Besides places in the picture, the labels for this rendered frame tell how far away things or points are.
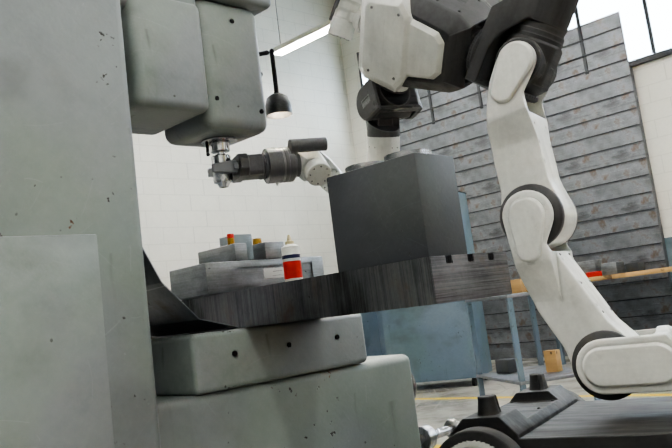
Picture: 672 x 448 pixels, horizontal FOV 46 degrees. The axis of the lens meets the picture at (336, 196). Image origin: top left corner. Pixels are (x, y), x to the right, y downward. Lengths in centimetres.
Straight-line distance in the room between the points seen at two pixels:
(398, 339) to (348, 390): 611
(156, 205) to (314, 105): 319
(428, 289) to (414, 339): 662
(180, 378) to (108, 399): 25
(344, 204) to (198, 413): 51
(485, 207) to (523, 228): 866
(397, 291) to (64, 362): 57
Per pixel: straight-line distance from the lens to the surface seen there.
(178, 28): 184
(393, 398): 203
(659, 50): 949
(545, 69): 186
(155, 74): 177
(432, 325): 789
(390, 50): 196
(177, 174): 988
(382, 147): 213
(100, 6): 162
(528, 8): 188
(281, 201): 1081
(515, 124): 183
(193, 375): 164
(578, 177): 975
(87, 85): 154
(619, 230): 952
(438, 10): 191
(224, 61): 192
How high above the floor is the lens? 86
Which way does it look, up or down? 8 degrees up
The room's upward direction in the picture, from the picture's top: 7 degrees counter-clockwise
